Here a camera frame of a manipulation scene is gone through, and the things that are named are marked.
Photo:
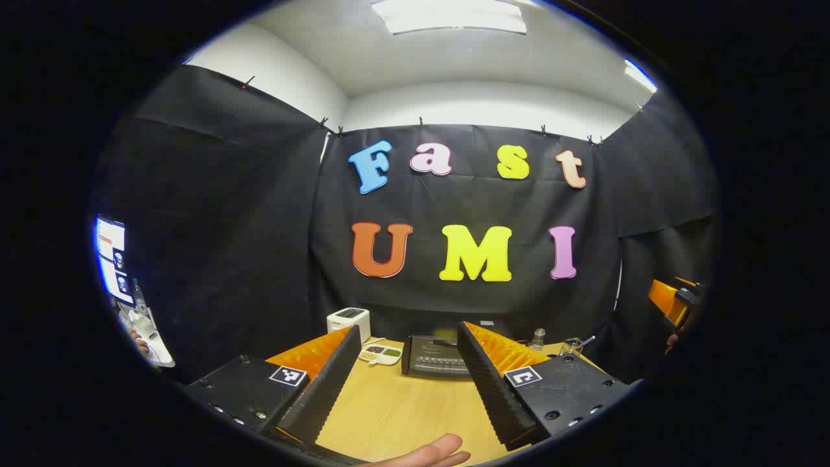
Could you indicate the large ceiling light panel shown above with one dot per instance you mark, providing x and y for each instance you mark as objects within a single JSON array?
[{"x": 447, "y": 16}]

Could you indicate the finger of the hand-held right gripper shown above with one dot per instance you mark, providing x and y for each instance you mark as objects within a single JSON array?
[{"x": 664, "y": 298}]

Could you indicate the white toaster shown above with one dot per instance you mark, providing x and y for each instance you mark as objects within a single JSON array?
[{"x": 347, "y": 323}]

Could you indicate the white divided snack dish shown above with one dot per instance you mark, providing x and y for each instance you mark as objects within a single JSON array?
[{"x": 379, "y": 354}]

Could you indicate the computer monitor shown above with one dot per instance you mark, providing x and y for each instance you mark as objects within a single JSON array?
[{"x": 110, "y": 256}]

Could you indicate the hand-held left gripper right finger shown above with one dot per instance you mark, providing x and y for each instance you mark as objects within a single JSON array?
[{"x": 496, "y": 389}]

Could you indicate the black electric oven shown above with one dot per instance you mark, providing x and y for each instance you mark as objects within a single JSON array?
[{"x": 434, "y": 360}]

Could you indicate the clear drink bottle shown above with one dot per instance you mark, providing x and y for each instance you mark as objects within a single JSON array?
[{"x": 537, "y": 340}]

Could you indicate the white flat object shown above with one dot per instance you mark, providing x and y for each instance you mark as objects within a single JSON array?
[{"x": 152, "y": 337}]

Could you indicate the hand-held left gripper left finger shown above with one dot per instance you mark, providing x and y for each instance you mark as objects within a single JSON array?
[{"x": 324, "y": 389}]

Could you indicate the small ceiling light panel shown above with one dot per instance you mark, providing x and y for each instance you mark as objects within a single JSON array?
[{"x": 640, "y": 76}]

